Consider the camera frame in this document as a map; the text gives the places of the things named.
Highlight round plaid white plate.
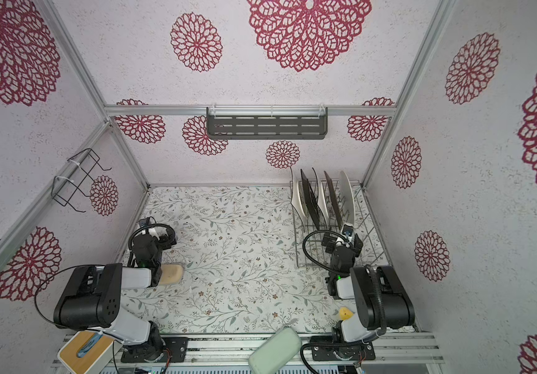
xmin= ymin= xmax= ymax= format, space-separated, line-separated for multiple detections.
xmin=339 ymin=171 xmax=356 ymax=227

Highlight square white plate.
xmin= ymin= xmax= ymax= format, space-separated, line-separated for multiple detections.
xmin=312 ymin=168 xmax=329 ymax=228

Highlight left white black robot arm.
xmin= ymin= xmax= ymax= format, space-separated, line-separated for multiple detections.
xmin=45 ymin=218 xmax=184 ymax=362

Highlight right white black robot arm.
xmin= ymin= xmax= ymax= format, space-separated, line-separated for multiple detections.
xmin=302 ymin=230 xmax=415 ymax=348

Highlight white plate at rack back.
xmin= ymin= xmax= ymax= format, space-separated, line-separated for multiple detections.
xmin=291 ymin=178 xmax=307 ymax=224

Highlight beige oval sponge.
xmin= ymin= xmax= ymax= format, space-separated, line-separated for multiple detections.
xmin=159 ymin=264 xmax=184 ymax=285

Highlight yellow rubber duck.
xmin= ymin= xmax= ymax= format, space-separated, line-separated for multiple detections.
xmin=339 ymin=307 xmax=354 ymax=321

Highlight dark square plate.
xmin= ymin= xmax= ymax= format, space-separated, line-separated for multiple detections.
xmin=301 ymin=170 xmax=320 ymax=230

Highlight dark round plate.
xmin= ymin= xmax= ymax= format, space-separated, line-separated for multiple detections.
xmin=325 ymin=171 xmax=343 ymax=229

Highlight wooden top tissue box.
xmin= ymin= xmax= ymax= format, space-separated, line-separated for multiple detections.
xmin=57 ymin=331 xmax=115 ymax=374

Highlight green rounded pad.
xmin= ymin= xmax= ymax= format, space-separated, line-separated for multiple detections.
xmin=248 ymin=327 xmax=302 ymax=374

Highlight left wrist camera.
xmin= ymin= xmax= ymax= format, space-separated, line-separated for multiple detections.
xmin=138 ymin=217 xmax=156 ymax=229

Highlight wire dish rack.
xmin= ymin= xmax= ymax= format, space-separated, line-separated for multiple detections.
xmin=289 ymin=179 xmax=389 ymax=270

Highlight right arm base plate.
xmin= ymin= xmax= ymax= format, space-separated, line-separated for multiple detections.
xmin=310 ymin=336 xmax=376 ymax=362

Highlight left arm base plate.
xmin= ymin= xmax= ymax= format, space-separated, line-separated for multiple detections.
xmin=121 ymin=336 xmax=189 ymax=363

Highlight black wire wall basket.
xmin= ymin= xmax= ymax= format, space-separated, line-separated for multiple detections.
xmin=50 ymin=147 xmax=111 ymax=213

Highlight grey wall shelf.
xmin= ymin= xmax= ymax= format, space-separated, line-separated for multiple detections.
xmin=206 ymin=108 xmax=329 ymax=140

